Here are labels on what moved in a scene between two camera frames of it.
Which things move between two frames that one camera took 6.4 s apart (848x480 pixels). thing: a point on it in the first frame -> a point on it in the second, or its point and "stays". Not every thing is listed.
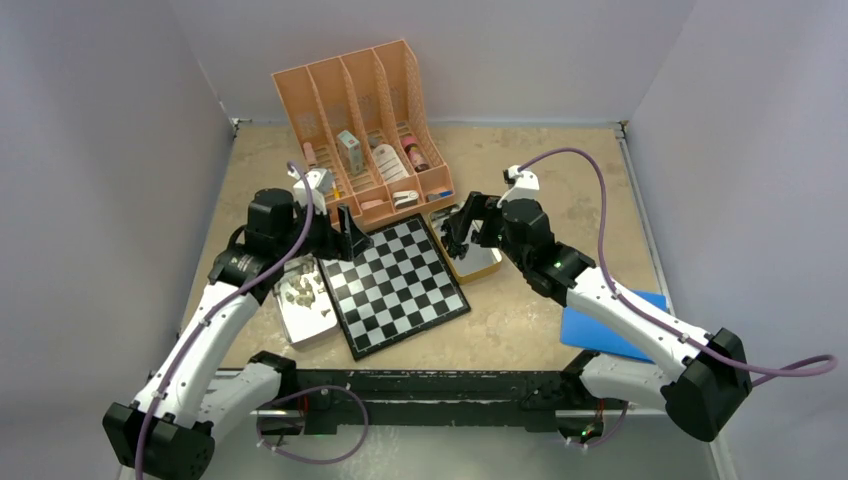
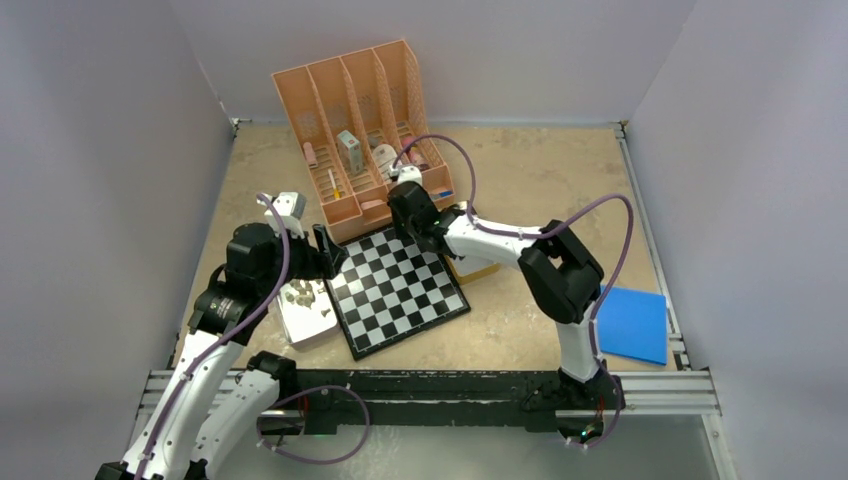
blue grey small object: (444, 193) stays
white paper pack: (389, 162) stays
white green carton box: (351, 151) stays
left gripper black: (342, 245) -> (318, 264)
